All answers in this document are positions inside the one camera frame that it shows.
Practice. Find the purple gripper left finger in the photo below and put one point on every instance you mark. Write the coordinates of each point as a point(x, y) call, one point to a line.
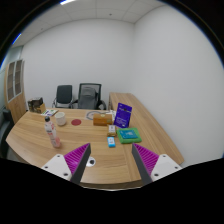
point(70, 166)

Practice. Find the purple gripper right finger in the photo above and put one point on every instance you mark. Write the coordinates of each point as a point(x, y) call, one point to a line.
point(152, 166)

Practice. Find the clear plastic water bottle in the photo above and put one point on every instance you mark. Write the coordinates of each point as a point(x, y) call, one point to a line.
point(51, 131)

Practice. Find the blue book on cloth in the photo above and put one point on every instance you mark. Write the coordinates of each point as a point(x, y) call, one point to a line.
point(128, 134)

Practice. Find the round red coaster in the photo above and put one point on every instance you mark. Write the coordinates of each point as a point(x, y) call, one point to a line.
point(76, 122)

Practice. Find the small blue white box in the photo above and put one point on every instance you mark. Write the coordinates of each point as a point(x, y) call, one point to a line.
point(111, 142)

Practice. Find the small brown snack packet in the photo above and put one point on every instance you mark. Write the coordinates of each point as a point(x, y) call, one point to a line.
point(111, 131)

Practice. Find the round white plate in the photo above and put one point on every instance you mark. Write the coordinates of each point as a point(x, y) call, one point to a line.
point(90, 114)

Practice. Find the brown tissue box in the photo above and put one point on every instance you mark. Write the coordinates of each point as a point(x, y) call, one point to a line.
point(102, 119)

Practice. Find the purple standing card box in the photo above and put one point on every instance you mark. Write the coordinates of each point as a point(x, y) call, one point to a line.
point(123, 115)

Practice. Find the green white leaflet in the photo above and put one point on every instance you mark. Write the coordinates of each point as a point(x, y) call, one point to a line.
point(49, 112)

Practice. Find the brown cardboard box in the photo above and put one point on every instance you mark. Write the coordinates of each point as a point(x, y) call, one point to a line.
point(36, 105)

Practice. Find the black office chair left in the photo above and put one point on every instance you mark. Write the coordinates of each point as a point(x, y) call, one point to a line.
point(64, 97)

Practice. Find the grey mesh office chair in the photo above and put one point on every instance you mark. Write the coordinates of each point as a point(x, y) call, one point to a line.
point(89, 97)

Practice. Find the black chair at left edge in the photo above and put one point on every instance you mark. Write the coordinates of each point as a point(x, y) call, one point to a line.
point(6, 127)

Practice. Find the wooden bookshelf cabinet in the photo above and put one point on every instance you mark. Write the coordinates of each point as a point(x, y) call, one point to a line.
point(14, 89)

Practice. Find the desk cable grommet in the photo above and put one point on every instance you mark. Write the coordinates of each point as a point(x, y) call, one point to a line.
point(91, 162)

